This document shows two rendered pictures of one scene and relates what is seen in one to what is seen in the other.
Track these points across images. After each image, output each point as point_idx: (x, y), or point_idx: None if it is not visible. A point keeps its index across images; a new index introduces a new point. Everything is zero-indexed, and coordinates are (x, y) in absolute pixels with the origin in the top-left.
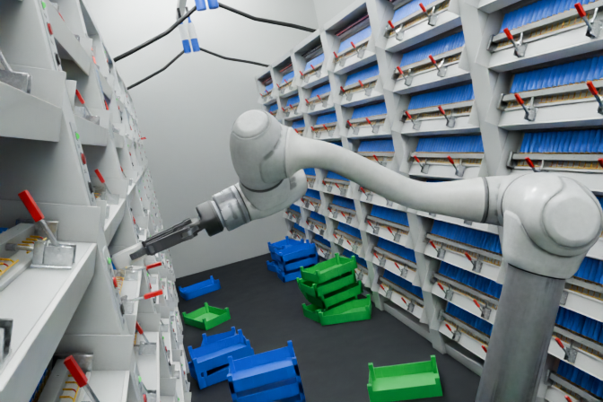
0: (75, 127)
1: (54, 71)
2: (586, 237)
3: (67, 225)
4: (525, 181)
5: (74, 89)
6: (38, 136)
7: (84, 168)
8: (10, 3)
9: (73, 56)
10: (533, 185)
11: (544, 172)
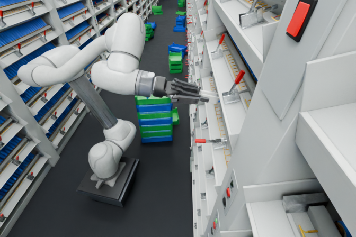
0: (209, 0)
1: None
2: None
3: None
4: (61, 51)
5: None
6: None
7: (207, 15)
8: None
9: None
10: (68, 48)
11: (51, 49)
